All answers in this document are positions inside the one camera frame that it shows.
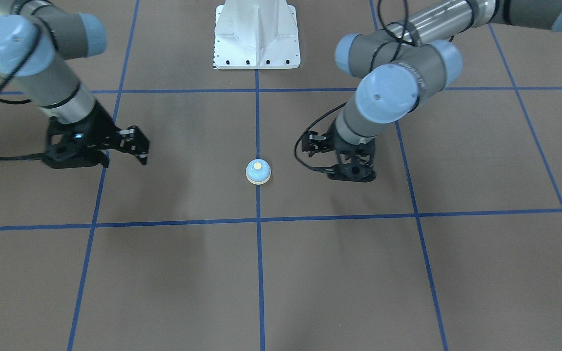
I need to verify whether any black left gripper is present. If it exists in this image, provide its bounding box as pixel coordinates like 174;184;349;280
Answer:
301;119;376;157

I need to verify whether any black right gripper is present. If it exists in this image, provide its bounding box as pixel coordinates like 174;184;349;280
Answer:
49;101;150;166

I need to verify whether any blue desk bell beige base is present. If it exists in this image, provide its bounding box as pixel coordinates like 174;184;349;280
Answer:
245;158;272;186

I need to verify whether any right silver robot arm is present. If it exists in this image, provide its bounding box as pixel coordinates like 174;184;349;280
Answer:
0;0;150;169

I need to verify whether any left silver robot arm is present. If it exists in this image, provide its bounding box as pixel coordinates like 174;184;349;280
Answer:
297;0;562;157

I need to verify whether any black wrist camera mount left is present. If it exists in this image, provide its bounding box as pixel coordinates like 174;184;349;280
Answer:
326;140;376;183

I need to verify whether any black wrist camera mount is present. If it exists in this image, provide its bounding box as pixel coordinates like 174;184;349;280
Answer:
326;140;376;183
40;133;110;169

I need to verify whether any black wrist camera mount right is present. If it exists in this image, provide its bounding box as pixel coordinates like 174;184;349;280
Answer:
40;133;110;169

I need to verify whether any white camera stand pedestal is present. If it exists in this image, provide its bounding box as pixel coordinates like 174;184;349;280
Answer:
213;0;301;70

